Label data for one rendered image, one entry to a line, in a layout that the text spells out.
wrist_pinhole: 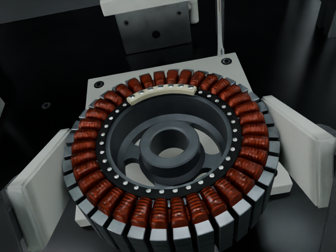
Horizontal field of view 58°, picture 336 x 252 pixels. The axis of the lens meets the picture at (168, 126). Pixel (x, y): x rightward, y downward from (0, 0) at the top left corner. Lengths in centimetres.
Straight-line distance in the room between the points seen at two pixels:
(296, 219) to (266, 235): 2
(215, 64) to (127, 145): 15
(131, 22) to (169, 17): 4
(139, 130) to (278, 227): 11
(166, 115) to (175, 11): 16
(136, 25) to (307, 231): 24
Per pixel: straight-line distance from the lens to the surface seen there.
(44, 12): 49
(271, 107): 17
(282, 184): 22
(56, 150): 16
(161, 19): 33
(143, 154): 16
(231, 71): 29
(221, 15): 29
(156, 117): 19
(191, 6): 34
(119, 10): 22
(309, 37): 36
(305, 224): 22
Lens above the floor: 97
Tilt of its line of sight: 49 degrees down
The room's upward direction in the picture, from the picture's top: 12 degrees counter-clockwise
